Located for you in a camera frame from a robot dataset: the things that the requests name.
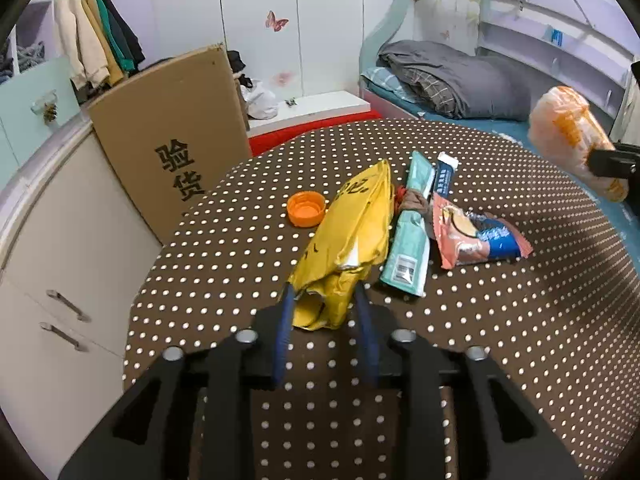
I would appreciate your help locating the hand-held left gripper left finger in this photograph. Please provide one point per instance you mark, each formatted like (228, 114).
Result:
(285, 330)

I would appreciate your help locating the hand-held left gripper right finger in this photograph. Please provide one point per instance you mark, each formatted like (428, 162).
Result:
(367, 335)

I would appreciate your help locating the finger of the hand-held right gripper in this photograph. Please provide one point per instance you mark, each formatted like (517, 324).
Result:
(615, 162)

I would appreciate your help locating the orange and white plastic bag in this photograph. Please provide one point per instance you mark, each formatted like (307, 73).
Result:
(575, 135)

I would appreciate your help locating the yellow packet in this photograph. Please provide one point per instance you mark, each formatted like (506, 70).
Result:
(350, 235)

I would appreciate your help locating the teal long wrapper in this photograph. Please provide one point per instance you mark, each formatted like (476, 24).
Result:
(407, 250)

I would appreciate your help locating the orange bottle cap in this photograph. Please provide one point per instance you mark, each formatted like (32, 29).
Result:
(305, 208)

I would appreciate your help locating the lavender bed shelf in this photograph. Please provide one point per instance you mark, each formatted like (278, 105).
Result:
(550, 45)

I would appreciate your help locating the brown and red wrapper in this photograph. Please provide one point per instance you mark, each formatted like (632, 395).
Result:
(414, 201)

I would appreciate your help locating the pink and blue snack packet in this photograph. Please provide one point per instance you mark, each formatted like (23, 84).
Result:
(475, 240)

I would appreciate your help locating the blue and white wrapper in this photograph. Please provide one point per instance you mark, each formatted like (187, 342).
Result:
(445, 175)

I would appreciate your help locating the grey duvet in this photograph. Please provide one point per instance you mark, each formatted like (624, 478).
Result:
(445, 80)

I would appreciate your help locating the red storage bench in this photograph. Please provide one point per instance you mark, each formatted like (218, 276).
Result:
(300, 132)

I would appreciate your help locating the large cardboard box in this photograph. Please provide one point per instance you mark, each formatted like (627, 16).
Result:
(170, 145)

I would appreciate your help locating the white board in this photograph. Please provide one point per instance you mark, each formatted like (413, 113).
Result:
(310, 105)

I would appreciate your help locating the white lower cabinet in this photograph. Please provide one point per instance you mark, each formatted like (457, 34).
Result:
(60, 285)

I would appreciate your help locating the blue checked pillow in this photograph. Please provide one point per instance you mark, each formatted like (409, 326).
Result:
(380, 77)

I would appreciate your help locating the pink flower sticker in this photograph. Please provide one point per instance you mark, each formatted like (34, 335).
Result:
(282, 78)

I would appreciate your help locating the black cloth pile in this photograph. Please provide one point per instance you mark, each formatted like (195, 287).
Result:
(235, 62)

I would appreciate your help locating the pink butterfly sticker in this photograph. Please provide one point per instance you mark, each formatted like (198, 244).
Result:
(276, 21)

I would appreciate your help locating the white wardrobe doors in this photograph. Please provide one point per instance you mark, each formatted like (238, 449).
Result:
(260, 10)

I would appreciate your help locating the pine cone ornament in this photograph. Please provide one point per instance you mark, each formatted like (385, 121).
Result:
(49, 111)

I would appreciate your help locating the teal drawer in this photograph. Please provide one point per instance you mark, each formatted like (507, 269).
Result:
(40, 105)

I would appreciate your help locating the black hanging coat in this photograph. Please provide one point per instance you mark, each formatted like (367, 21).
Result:
(130, 35)

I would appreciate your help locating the yellow hanging jacket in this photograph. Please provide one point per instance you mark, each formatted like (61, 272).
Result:
(102, 45)

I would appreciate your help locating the green hanging garment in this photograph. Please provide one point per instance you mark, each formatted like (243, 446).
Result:
(115, 35)

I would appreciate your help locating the white hanging jacket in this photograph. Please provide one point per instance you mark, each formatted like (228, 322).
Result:
(75, 35)

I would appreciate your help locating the folded jeans pile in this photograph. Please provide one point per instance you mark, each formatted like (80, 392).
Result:
(30, 55)

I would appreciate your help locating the teal bunk bed frame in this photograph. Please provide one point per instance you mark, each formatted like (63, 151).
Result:
(385, 25)

